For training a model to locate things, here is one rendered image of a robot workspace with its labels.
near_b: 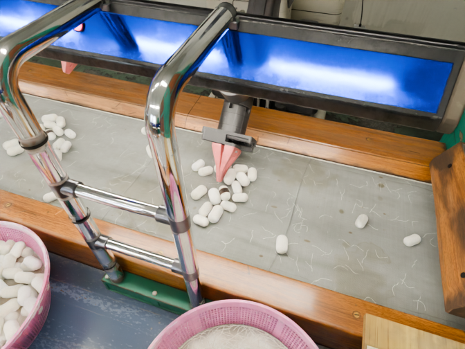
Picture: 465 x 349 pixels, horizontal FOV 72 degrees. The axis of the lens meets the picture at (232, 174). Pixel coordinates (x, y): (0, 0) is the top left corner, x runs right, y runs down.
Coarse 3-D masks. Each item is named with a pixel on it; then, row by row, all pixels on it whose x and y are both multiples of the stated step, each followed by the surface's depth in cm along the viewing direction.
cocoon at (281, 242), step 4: (280, 236) 56; (284, 236) 56; (276, 240) 56; (280, 240) 55; (284, 240) 55; (276, 244) 55; (280, 244) 55; (284, 244) 55; (276, 248) 55; (280, 248) 54; (284, 248) 54; (280, 252) 54; (284, 252) 54
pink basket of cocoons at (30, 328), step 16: (0, 224) 56; (16, 224) 56; (16, 240) 58; (32, 240) 56; (48, 256) 53; (48, 272) 50; (48, 304) 55; (32, 320) 47; (16, 336) 44; (32, 336) 50
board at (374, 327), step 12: (372, 324) 44; (384, 324) 44; (396, 324) 44; (372, 336) 43; (384, 336) 43; (396, 336) 43; (408, 336) 43; (420, 336) 43; (432, 336) 43; (384, 348) 42; (396, 348) 42; (408, 348) 42; (420, 348) 42; (432, 348) 42; (444, 348) 42; (456, 348) 42
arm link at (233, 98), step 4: (224, 92) 55; (224, 96) 57; (228, 96) 56; (232, 96) 55; (236, 96) 56; (240, 96) 56; (244, 96) 58; (248, 96) 60; (228, 100) 59; (232, 100) 58; (236, 100) 58; (240, 100) 59; (244, 100) 60
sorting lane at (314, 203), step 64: (0, 128) 78; (64, 128) 78; (128, 128) 78; (128, 192) 65; (256, 192) 65; (320, 192) 65; (384, 192) 65; (256, 256) 55; (320, 256) 55; (384, 256) 55; (448, 320) 48
